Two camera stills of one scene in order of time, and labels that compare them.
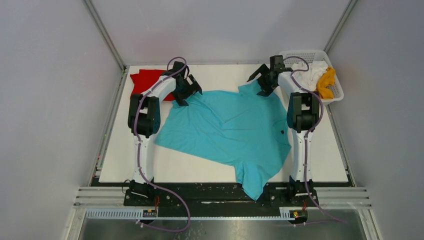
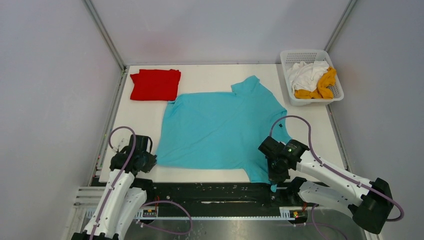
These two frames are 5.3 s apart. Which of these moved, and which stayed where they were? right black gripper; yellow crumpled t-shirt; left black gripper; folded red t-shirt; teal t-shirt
Moved: teal t-shirt; left black gripper; right black gripper
Stayed: folded red t-shirt; yellow crumpled t-shirt
